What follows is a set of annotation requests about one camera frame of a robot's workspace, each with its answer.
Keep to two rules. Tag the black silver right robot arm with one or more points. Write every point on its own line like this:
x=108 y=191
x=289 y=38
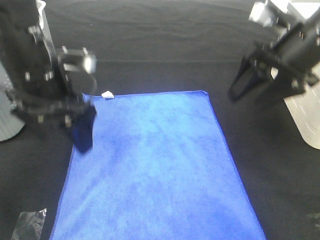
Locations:
x=292 y=28

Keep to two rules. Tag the blue microfibre towel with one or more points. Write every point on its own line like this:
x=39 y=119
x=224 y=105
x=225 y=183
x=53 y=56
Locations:
x=159 y=169

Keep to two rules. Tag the clear tape strip right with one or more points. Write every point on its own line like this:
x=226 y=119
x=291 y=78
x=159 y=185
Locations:
x=314 y=218

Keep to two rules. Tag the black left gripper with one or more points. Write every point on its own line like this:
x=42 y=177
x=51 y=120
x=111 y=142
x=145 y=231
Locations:
x=54 y=98

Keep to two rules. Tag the white plastic basket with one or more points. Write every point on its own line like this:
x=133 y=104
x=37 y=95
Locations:
x=305 y=111

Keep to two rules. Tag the clear tape strip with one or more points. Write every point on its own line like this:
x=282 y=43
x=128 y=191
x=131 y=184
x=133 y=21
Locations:
x=29 y=225
x=314 y=218

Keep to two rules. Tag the clear tape strip left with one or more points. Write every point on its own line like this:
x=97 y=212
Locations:
x=29 y=225

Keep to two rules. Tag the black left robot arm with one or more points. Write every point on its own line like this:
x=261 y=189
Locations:
x=35 y=77

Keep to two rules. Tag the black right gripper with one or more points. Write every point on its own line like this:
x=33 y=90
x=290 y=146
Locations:
x=284 y=74

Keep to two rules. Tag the grey perforated laundry basket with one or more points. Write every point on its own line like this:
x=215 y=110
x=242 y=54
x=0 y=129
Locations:
x=10 y=125

